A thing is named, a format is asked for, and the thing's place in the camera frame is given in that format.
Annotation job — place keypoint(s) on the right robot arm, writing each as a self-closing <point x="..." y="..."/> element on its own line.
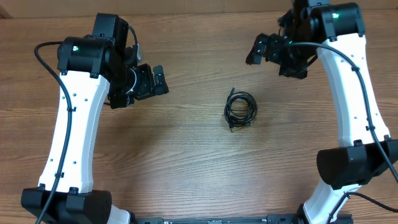
<point x="335" y="35"/>

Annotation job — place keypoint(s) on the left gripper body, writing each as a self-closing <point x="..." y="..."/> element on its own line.
<point x="144" y="86"/>

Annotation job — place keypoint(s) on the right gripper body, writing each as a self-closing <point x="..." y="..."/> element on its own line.
<point x="280" y="53"/>

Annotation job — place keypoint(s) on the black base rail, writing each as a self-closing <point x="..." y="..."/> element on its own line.
<point x="214" y="221"/>

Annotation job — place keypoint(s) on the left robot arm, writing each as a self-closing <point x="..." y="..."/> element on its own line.
<point x="95" y="70"/>

